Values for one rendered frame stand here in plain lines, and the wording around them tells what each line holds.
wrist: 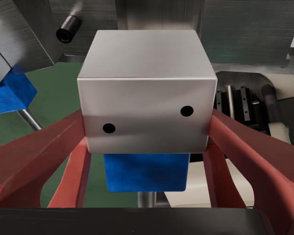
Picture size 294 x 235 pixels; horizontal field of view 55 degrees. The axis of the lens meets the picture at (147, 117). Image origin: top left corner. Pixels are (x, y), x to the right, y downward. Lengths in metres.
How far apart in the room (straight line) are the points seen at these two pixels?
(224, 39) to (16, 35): 0.17
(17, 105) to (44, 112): 1.40
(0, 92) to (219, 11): 0.21
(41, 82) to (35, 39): 1.29
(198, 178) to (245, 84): 0.57
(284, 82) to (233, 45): 0.83
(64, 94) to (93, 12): 1.37
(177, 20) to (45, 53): 0.12
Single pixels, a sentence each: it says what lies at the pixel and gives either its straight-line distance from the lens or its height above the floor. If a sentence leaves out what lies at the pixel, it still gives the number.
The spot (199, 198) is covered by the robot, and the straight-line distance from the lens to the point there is 0.51.
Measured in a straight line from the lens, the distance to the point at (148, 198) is 0.17.
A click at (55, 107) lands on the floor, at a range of 1.65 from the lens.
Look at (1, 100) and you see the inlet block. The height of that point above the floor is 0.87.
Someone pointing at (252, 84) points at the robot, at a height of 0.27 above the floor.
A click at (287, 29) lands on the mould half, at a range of 0.19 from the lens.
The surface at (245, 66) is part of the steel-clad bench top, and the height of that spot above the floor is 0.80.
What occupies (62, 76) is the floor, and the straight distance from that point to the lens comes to 1.47.
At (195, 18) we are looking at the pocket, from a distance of 0.21.
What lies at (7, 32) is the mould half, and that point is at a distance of 0.28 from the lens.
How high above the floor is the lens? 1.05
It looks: 44 degrees down
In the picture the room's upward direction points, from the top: 169 degrees counter-clockwise
